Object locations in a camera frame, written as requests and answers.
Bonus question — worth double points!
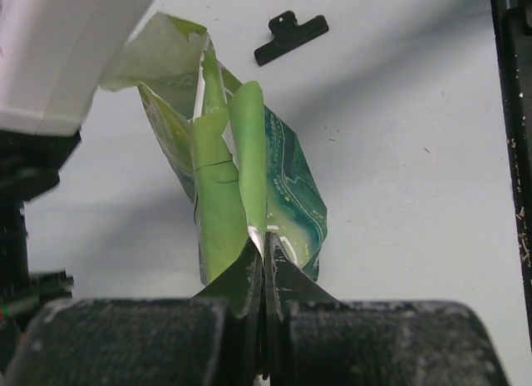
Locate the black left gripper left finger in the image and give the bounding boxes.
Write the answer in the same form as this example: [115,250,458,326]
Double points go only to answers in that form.
[7,242,263,385]

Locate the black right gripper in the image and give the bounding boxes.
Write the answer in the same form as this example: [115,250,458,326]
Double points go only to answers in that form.
[0,127,82,324]

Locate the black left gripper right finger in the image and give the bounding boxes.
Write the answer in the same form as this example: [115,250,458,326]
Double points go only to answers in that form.
[264,234,508,385]

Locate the green litter bag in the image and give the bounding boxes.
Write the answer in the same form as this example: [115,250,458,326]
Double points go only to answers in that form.
[101,12,328,284]

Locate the black bag clip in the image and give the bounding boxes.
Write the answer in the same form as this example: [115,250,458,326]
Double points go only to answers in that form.
[254,10,329,67]

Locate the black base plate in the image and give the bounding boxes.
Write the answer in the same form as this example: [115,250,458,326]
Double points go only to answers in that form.
[488,0,532,287]

